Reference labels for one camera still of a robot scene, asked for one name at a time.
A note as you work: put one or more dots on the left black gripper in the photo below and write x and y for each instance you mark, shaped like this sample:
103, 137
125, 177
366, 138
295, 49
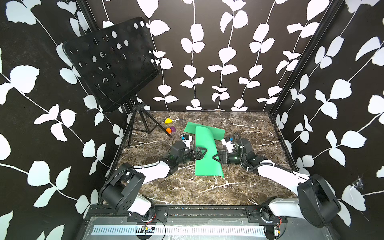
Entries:
197, 151

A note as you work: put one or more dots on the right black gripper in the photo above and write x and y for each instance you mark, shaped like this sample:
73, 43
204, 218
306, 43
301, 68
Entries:
225, 158

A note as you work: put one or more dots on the green rectangular paper sheet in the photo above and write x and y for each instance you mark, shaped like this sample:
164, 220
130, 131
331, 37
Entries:
217, 134

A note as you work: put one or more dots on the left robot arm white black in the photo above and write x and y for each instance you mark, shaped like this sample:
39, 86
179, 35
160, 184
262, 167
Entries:
121, 191

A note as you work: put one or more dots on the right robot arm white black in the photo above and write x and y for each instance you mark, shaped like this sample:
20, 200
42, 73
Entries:
314, 202

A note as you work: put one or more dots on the yellow toy block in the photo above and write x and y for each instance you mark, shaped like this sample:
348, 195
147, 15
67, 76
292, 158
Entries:
168, 121

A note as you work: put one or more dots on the black perforated music stand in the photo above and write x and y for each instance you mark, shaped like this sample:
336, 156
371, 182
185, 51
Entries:
116, 63

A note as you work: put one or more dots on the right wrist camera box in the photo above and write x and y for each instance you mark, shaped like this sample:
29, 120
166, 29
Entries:
228, 143

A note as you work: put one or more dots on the white slotted cable duct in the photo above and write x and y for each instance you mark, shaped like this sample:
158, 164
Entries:
139, 230

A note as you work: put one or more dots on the black front mounting rail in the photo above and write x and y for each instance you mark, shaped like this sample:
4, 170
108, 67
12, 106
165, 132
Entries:
164, 213

